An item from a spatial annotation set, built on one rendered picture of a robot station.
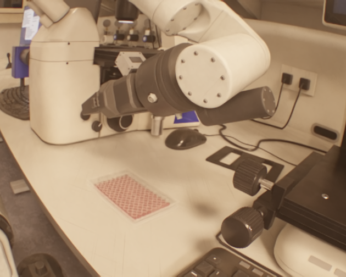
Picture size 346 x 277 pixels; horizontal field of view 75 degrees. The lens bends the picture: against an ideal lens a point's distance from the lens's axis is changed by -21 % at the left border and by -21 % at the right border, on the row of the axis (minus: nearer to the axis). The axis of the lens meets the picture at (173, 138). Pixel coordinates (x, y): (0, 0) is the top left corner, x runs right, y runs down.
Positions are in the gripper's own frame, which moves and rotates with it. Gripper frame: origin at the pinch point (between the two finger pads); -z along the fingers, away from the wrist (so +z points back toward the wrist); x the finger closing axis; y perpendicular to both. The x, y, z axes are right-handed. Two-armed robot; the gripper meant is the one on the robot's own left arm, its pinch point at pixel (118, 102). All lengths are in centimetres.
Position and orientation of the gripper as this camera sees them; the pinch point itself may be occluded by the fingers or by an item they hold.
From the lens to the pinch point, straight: 47.7
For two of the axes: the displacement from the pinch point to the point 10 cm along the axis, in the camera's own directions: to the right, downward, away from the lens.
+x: 7.0, -1.7, 6.9
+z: 6.9, -1.0, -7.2
